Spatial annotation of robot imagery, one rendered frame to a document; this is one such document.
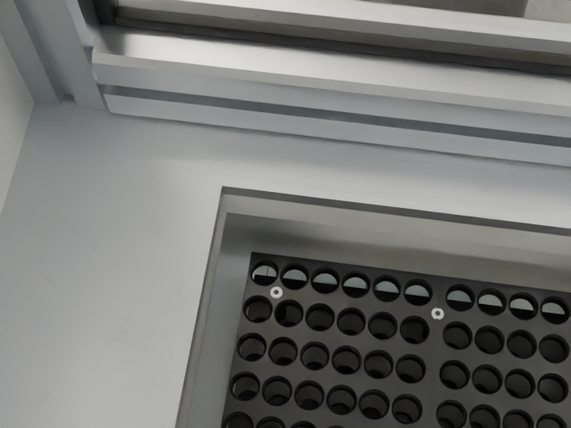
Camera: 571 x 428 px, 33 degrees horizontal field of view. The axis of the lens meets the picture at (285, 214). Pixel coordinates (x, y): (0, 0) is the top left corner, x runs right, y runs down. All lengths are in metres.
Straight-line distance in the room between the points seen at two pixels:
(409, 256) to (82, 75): 0.20
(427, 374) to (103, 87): 0.19
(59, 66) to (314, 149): 0.12
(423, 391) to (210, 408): 0.12
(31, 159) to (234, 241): 0.14
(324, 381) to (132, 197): 0.12
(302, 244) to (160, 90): 0.15
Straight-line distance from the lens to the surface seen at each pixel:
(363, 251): 0.51
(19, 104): 0.43
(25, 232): 0.42
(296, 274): 0.50
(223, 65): 0.39
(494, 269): 0.52
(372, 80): 0.38
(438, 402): 0.43
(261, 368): 0.43
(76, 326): 0.39
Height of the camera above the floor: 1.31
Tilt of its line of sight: 65 degrees down
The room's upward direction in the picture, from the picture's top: 3 degrees counter-clockwise
